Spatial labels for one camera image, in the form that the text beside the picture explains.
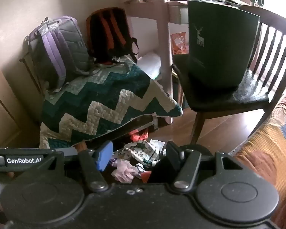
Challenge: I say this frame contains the white paper sheets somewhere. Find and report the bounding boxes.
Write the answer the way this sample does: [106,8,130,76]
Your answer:
[137,51,164,80]

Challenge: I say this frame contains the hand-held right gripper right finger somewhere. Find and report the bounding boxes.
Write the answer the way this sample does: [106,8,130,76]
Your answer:
[165,141,253,189]

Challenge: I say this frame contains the orange snack packet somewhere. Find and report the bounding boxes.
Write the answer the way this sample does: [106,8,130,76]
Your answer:
[170,32,190,55]

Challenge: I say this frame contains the dark wooden chair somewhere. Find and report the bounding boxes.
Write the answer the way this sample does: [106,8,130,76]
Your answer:
[172,5,286,146]

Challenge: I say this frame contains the orange printed blanket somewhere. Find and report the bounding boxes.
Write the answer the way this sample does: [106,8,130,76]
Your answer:
[229,75,286,229]

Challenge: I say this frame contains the pink desk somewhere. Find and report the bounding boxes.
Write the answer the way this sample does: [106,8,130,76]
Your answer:
[123,0,253,126]

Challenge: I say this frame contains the white crumpled tissue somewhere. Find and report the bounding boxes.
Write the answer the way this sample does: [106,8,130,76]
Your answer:
[149,139,166,151]

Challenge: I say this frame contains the white green patterned wrapper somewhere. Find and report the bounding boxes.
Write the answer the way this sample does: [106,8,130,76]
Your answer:
[114,141,161,166]

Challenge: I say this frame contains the red plastic bag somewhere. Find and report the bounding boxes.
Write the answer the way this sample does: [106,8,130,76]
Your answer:
[130,129,149,143]

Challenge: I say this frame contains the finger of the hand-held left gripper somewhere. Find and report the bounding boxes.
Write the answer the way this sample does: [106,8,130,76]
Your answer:
[62,147,78,156]

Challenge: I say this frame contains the teal trash bin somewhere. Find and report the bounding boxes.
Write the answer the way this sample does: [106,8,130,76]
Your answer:
[187,0,261,89]

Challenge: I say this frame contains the green white zigzag quilt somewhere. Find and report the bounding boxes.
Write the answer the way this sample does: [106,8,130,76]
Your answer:
[39,55,183,150]

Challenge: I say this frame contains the purple grey backpack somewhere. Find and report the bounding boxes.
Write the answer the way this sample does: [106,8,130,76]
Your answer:
[19,16,96,94]

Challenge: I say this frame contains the black orange backpack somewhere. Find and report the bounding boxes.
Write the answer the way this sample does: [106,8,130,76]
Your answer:
[86,7,140,65]

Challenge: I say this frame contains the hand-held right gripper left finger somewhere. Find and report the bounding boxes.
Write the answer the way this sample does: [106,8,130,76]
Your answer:
[21,140,114,193]

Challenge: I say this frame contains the pink crumpled tissue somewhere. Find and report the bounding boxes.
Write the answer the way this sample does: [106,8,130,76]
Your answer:
[112,160,140,184]

